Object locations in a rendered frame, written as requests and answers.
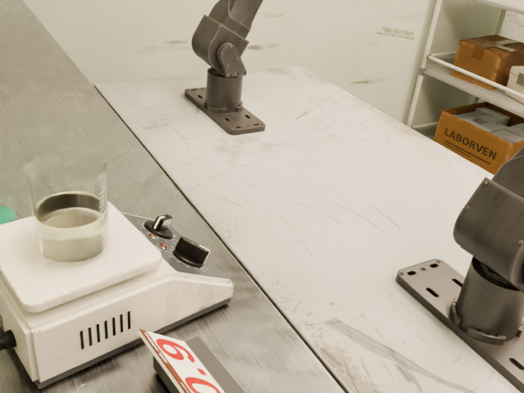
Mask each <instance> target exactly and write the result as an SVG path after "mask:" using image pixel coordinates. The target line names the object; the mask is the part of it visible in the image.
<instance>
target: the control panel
mask: <svg viewBox="0 0 524 393"><path fill-rule="evenodd" d="M121 214H122V215H123V216H124V217H125V218H126V219H127V220H128V221H129V222H131V223H132V224H133V225H134V226H135V227H136V228H137V229H138V230H139V231H140V232H141V233H142V234H143V235H144V236H145V237H146V238H147V239H148V240H149V241H150V242H151V243H152V244H153V245H154V246H155V247H156V248H157V249H158V250H159V251H160V252H161V256H162V258H163V259H164V260H165V261H166V262H167V263H168V264H169V265H170V266H171V267H172V268H173V269H174V270H176V271H178V272H181V273H187V274H197V275H203V276H208V277H214V278H224V279H230V278H229V277H227V276H226V275H225V274H224V273H223V272H222V271H221V270H219V269H218V268H217V267H216V266H215V265H214V264H213V263H211V262H210V261H209V260H208V259H206V261H205V263H204V264H203V266H202V267H192V266H189V265H188V264H185V263H183V262H182V261H181V260H179V259H177V258H176V257H175V256H174V254H173V250H174V249H175V247H176V245H177V243H178V241H179V239H180V237H181V236H182V235H181V234H179V233H178V232H177V231H176V230H175V229H174V228H173V227H172V226H170V225H169V227H168V229H169V230H170V231H171V232H172V234H173V237H172V239H164V238H161V237H159V236H157V235H156V236H157V238H154V237H152V236H150V235H149V234H150V233H151V232H149V231H148V230H147V229H146V228H145V227H144V224H145V222H147V221H153V222H154V220H150V219H147V218H141V217H137V216H134V215H130V214H123V213H121ZM160 243H164V244H165V245H166V246H167V248H164V247H162V246H160Z"/></svg>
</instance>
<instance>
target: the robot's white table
mask: <svg viewBox="0 0 524 393"><path fill-rule="evenodd" d="M206 86H207V74H198V75H188V76H171V77H162V78H152V79H142V80H124V81H115V82H106V83H94V88H95V89H96V90H97V91H98V93H99V94H100V95H101V96H102V97H103V98H104V99H105V101H106V102H107V103H108V104H109V106H110V107H111V108H112V110H113V111H114V112H115V113H116V115H117V116H118V117H119V118H120V119H121V120H122V121H123V123H124V124H125V125H126V126H127V128H128V129H129V130H130V131H131V133H132V134H133V135H134V136H135V137H136V138H137V139H138V141H139V142H140V143H141V144H142V146H143V147H144V148H145V150H146V151H147V152H148V153H149V155H150V156H151V157H152V158H153V159H154V160H155V161H156V163H157V164H158V165H159V166H160V168H161V169H162V170H163V171H164V173H165V174H166V175H167V176H168V177H169V178H170V179H171V181H172V182H173V183H174V184H175V186H176V187H177V188H178V190H179V191H180V192H181V193H182V195H183V196H184V197H185V198H186V199H187V200H188V201H189V203H190V204H191V205H192V206H193V208H194V209H195V210H196V212H197V213H198V214H199V215H200V216H201V217H202V219H203V220H204V221H205V222H206V223H207V225H208V226H209V227H210V228H211V230H212V231H213V232H214V234H215V235H216V236H217V237H218V238H219V239H220V240H221V242H222V243H223V244H224V245H225V247H226V248H227V249H228V251H229V252H230V253H231V254H232V255H233V256H234V258H235V259H236V260H237V261H238V262H239V264H240V265H241V266H242V267H243V269H244V270H245V271H246V272H247V274H248V275H249V276H250V277H251V278H252V279H253V280H254V282H255V283H256V284H257V285H258V287H259V288H260V289H261V291H262V292H263V293H264V294H265V296H266V297H267V298H268V299H269V300H270V301H271V302H272V304H273V305H274V306H275V307H276V309H277V310H278V311H279V313H280V314H281V315H282V316H283V317H284V318H285V319H286V320H287V322H288V323H289V324H290V326H291V327H292V328H293V329H294V331H295V332H296V333H297V334H298V336H299V337H300V338H301V339H302V340H303V341H304V342H305V344H306V345H307V346H308V347H309V349H310V350H311V351H312V353H313V354H314V355H315V356H316V357H317V358H318V359H319V360H320V362H321V363H322V364H323V366H324V367H325V368H326V369H327V371H328V372H329V373H330V374H331V376H332V377H333V378H334V379H335V380H336V381H337V382H338V384H339V385H340V386H341V387H342V389H343V390H344V391H345V393H522V392H520V391H519V390H518V389H517V388H516V387H515V386H513V385H512V384H511V383H510V382H509V381H508V380H506V379H505V378H504V377H503V376H502V375H501V374H499V373H498V372H497V371H496V370H495V369H494V368H493V367H492V366H491V365H490V364H489V363H487V362H486V361H485V360H484V359H483V358H482V357H481V356H479V355H478V354H477V353H476V352H475V351H473V350H472V349H471V348H470V347H469V346H468V345H467V344H466V343H465V342H464V341H463V340H462V339H460V338H459V337H458V336H457V335H456V334H455V333H453V332H452V331H451V330H450V329H449V328H448V327H446V326H445V325H444V324H443V323H442V322H441V321H439V320H438V319H437V318H436V317H435V316H434V315H433V314H432V313H431V312H430V311H429V310H427V309H426V308H425V307H424V306H423V305H422V304H420V303H419V302H418V301H417V300H416V299H415V298H413V297H412V296H411V295H410V294H409V293H408V292H407V291H406V290H404V288H403V287H401V286H400V285H399V284H398V283H397V282H396V280H395V279H396V276H397V273H398V271H399V270H401V269H403V268H406V267H410V266H413V265H415V264H420V263H422V262H425V261H428V260H432V259H439V260H443V261H444V262H445V263H446V264H448V265H449V266H451V267H452V268H454V269H455V270H456V271H457V272H458V273H459V274H461V275H462V276H464V277H466V273H467V271H468V269H469V265H470V262H471V260H472V258H473V256H472V255H471V254H469V253H467V252H466V251H465V250H464V249H463V248H461V247H460V245H459V244H457V243H456V242H455V240H454V238H453V229H454V225H455V222H456V219H457V217H458V215H459V214H460V212H461V210H462V209H463V208H464V206H465V205H466V203H467V202H468V201H469V199H470V197H471V196H472V195H473V194H474V192H475V191H476V189H477V188H478V186H479V185H480V183H481V182H482V181H483V179H484V178H485V177H487V178H489V179H492V178H493V177H494V175H492V174H490V173H489V172H487V171H485V170H484V169H482V168H480V167H479V166H477V165H475V164H473V163H472V162H470V161H468V160H466V159H465V158H462V157H461V156H459V155H457V154H455V153H454V152H452V151H450V150H449V149H447V148H445V147H443V146H441V145H440V144H439V143H436V142H434V141H432V140H431V139H429V138H427V137H426V136H424V135H422V134H421V133H418V132H417V131H415V130H414V129H411V128H410V127H408V126H406V125H404V124H403V123H401V122H399V121H398V120H396V119H393V118H392V117H391V116H389V115H387V114H385V113H383V112H382V111H380V110H378V109H376V108H375V107H373V106H371V105H369V104H367V103H366V102H364V101H362V100H360V99H359V98H357V97H355V96H353V95H352V94H350V93H348V92H347V91H345V90H343V89H341V88H340V87H337V86H335V85H334V84H333V83H330V82H329V81H327V80H325V79H324V78H321V77H320V76H318V75H316V74H315V73H312V72H311V71H309V70H308V69H306V68H303V67H302V66H291V67H281V68H272V69H254V70H247V71H246V76H243V87H242V97H241V101H242V102H243V107H244V108H246V109H247V110H248V111H249V112H251V113H252V114H254V115H255V116H256V117H257V118H258V119H260V120H261V121H262V122H264V123H265V124H266V126H265V131H263V132H258V133H247V134H242V135H237V136H232V135H229V134H227V133H226V132H225V131H224V130H223V129H222V128H221V127H220V126H219V125H218V124H217V123H215V122H214V121H213V120H212V119H211V118H210V117H208V116H207V115H206V114H205V113H204V112H202V111H201V110H200V109H199V108H198V107H197V106H196V105H195V104H194V103H193V102H192V101H191V100H189V99H188V98H187V97H186V96H185V89H190V88H198V87H206Z"/></svg>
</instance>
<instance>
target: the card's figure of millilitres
mask: <svg viewBox="0 0 524 393"><path fill-rule="evenodd" d="M148 334H149V335H150V336H151V337H152V339H153V340H154V342H155V343H156V345H157V346H158V348H159V349H160V350H161V351H162V353H163V354H164V355H165V357H166V358H167V360H168V361H169V362H170V364H171V365H172V366H173V368H174V369H175V371H176V372H177V373H178V375H179V376H180V377H181V378H182V380H183V381H184V383H185V384H186V386H187V387H188V389H189V390H190V391H191V392H192V393H222V392H221V391H220V389H219V388H218V387H217V385H216V384H215V383H214V382H213V381H212V380H211V378H210V377H209V376H208V374H207V373H206V371H205V370H204V369H203V367H202V366H201V365H200V364H199V363H198V362H197V360H196V359H195V358H194V356H193V355H192V353H191V352H190V351H189V350H188V349H187V347H186V346H185V345H184V344H183V342H181V341H177V340H174V339H171V338H166V337H163V336H160V335H155V334H151V333H149V332H148Z"/></svg>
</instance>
